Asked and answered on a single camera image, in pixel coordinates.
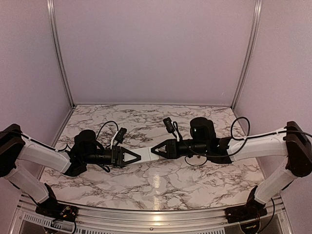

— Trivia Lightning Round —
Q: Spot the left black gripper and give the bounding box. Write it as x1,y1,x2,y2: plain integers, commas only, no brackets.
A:
83,145,141,168

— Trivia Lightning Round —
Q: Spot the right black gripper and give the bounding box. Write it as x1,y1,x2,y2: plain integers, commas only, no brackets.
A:
150,139,208,160

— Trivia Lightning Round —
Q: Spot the white remote control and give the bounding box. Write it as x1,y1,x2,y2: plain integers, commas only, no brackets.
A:
133,147,159,163

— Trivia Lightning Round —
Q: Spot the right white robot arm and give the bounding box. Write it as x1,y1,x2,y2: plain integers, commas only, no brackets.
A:
151,117,312,218

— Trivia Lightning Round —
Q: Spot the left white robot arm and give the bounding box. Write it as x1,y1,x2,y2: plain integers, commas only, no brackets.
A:
0,124,141,217

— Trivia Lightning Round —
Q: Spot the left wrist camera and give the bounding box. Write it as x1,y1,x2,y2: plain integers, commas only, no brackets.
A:
109,128,127,149

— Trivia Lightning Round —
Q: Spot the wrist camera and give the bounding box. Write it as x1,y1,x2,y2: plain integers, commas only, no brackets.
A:
109,128,127,149
163,117,182,141

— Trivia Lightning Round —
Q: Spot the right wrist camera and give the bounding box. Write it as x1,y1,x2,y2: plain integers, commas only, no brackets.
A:
163,117,182,141

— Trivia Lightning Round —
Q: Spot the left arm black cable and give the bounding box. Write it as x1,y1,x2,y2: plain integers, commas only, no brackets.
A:
98,121,119,139

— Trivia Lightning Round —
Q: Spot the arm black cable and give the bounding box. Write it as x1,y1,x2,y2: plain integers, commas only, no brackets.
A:
230,117,251,140
98,121,119,139

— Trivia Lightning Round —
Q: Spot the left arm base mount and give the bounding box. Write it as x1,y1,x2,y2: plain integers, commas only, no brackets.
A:
35,183,78,222

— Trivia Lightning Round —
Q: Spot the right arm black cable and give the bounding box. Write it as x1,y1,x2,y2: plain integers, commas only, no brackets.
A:
230,117,251,140

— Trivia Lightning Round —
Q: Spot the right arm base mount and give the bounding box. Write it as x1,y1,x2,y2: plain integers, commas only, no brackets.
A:
225,186,268,223

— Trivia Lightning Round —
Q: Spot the front aluminium rail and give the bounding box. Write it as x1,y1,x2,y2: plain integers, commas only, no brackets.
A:
9,195,293,234

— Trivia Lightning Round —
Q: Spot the left aluminium frame post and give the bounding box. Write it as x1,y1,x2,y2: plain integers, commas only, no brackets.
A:
47,0,75,109

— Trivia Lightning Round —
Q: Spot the aluminium frame post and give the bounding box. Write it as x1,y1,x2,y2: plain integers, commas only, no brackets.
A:
47,0,75,109
231,0,263,112

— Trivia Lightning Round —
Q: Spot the right aluminium frame post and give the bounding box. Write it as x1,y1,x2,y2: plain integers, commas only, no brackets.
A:
231,0,263,112

